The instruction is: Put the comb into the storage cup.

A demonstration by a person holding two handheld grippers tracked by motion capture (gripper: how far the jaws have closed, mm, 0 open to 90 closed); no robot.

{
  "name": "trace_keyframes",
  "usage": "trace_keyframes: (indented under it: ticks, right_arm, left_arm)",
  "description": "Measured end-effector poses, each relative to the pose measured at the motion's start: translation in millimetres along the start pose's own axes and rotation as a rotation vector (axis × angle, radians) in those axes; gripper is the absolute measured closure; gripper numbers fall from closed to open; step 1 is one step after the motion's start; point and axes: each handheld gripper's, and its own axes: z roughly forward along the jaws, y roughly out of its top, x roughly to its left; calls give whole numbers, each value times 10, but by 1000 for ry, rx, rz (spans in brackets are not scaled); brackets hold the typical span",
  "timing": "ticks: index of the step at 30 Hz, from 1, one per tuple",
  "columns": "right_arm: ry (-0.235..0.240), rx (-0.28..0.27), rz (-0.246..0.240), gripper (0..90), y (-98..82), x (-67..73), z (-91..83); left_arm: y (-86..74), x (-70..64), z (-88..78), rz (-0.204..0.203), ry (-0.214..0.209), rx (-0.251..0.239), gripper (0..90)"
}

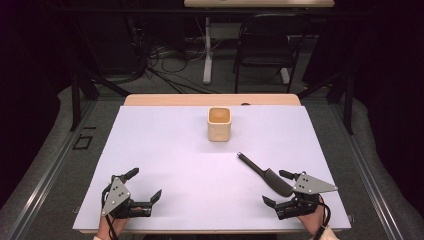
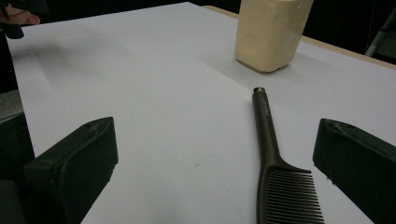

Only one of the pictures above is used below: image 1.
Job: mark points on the black metal frame stand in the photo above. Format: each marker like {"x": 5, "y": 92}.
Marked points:
{"x": 76, "y": 100}
{"x": 348, "y": 100}

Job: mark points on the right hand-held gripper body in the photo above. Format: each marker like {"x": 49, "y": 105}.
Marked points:
{"x": 310, "y": 186}

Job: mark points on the black folding chair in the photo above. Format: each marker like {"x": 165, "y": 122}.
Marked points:
{"x": 265, "y": 50}

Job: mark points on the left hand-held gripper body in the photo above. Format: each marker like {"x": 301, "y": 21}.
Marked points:
{"x": 115, "y": 195}

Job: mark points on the aluminium floor rail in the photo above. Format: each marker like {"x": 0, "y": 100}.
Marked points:
{"x": 50, "y": 166}
{"x": 370, "y": 173}

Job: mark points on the wooden table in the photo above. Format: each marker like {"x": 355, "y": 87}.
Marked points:
{"x": 186, "y": 99}

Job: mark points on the white-legged desk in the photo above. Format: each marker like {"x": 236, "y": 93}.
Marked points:
{"x": 208, "y": 56}

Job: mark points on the white table cover sheet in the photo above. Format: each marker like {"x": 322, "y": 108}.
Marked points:
{"x": 186, "y": 180}

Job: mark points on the beige square utensil holder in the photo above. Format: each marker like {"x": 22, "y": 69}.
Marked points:
{"x": 219, "y": 130}

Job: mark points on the person's left hand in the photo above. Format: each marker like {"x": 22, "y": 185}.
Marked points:
{"x": 108, "y": 228}

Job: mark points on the person's right hand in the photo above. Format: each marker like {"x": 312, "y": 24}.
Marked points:
{"x": 313, "y": 221}

